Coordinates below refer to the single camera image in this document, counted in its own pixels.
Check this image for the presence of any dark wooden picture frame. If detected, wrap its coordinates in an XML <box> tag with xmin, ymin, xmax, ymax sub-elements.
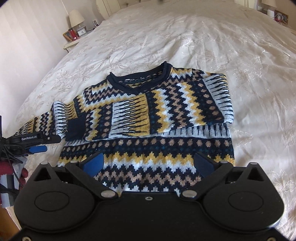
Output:
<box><xmin>274</xmin><ymin>10</ymin><xmax>289</xmax><ymax>23</ymax></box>

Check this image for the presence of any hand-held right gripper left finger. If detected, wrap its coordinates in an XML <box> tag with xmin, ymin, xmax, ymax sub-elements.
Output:
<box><xmin>33</xmin><ymin>152</ymin><xmax>117</xmax><ymax>201</ymax></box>

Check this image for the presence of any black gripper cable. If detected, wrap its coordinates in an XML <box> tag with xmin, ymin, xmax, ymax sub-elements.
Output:
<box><xmin>0</xmin><ymin>137</ymin><xmax>26</xmax><ymax>194</ymax></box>

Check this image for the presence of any cream embroidered bedspread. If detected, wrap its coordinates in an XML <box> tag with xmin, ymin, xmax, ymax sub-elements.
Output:
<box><xmin>6</xmin><ymin>2</ymin><xmax>296</xmax><ymax>232</ymax></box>

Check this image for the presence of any grey striped clothing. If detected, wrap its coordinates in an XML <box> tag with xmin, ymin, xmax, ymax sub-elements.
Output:
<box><xmin>0</xmin><ymin>175</ymin><xmax>22</xmax><ymax>208</ymax></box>

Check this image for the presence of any cream shade table lamp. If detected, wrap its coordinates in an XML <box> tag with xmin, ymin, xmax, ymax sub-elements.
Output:
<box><xmin>69</xmin><ymin>9</ymin><xmax>85</xmax><ymax>32</ymax></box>

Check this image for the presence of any white bedside table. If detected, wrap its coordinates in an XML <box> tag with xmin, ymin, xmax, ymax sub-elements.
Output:
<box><xmin>63</xmin><ymin>30</ymin><xmax>93</xmax><ymax>54</ymax></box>

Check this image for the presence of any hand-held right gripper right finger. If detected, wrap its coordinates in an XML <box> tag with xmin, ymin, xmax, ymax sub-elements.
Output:
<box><xmin>180</xmin><ymin>152</ymin><xmax>265</xmax><ymax>201</ymax></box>

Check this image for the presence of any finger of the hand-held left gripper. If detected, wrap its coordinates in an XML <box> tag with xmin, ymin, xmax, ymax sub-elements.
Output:
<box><xmin>23</xmin><ymin>145</ymin><xmax>47</xmax><ymax>155</ymax></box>
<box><xmin>13</xmin><ymin>134</ymin><xmax>62</xmax><ymax>144</ymax></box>

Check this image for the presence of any cream tufted headboard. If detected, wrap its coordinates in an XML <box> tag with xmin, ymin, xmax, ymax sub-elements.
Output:
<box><xmin>95</xmin><ymin>0</ymin><xmax>142</xmax><ymax>17</ymax></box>

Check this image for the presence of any navy yellow zigzag knit sweater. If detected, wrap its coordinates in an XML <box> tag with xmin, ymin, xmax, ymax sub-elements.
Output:
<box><xmin>14</xmin><ymin>61</ymin><xmax>236</xmax><ymax>193</ymax></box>

